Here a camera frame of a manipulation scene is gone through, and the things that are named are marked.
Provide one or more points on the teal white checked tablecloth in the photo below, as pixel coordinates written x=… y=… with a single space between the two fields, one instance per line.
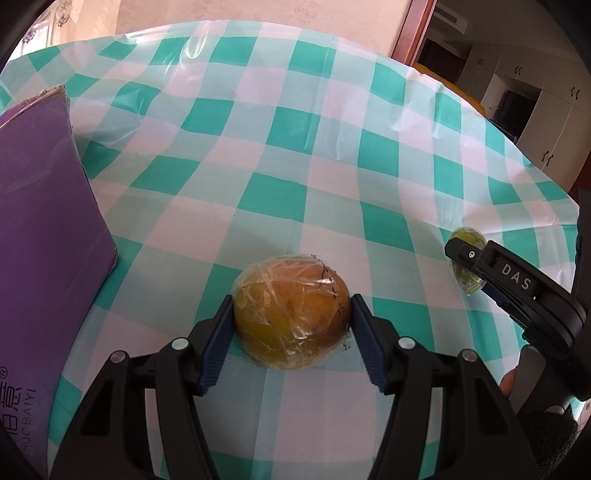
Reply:
x=286 y=161

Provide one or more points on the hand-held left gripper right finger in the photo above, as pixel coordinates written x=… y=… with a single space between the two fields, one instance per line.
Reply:
x=369 y=350

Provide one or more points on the white lace curtain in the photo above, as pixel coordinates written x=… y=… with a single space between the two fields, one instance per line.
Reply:
x=46 y=23

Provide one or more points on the plastic-wrapped orange fruit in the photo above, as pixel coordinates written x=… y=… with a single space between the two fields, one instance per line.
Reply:
x=286 y=314

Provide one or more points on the plastic-wrapped green lime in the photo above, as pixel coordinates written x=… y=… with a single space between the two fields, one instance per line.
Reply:
x=466 y=235

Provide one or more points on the purple-rimmed white cardboard box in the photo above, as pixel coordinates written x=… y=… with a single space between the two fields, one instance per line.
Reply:
x=41 y=230

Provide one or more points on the person's right hand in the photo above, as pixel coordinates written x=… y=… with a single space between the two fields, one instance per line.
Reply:
x=549 y=443

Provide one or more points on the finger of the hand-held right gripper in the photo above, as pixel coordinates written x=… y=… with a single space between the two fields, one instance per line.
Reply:
x=508 y=302
x=498 y=272

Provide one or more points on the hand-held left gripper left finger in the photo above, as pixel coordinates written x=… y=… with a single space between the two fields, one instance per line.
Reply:
x=214 y=350

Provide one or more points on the black screen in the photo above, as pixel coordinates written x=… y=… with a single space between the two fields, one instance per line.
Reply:
x=517 y=110

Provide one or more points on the white wall cabinets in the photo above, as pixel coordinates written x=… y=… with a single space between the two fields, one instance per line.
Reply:
x=554 y=115

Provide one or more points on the red-brown door frame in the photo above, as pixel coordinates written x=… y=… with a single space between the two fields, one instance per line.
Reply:
x=411 y=32

